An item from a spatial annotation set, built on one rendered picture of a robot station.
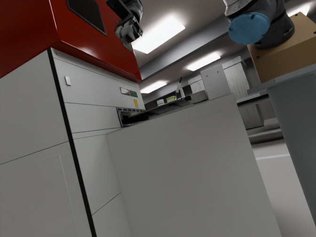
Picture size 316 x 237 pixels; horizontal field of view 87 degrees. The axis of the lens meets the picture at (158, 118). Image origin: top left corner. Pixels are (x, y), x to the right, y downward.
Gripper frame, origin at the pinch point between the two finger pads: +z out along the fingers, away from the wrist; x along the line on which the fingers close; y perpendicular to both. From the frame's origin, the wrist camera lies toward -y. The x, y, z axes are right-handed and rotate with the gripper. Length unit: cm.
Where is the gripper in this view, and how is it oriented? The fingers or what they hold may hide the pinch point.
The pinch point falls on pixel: (120, 34)
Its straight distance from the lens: 67.7
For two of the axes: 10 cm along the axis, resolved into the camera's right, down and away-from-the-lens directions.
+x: -8.9, 2.7, 3.8
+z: -0.4, 7.7, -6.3
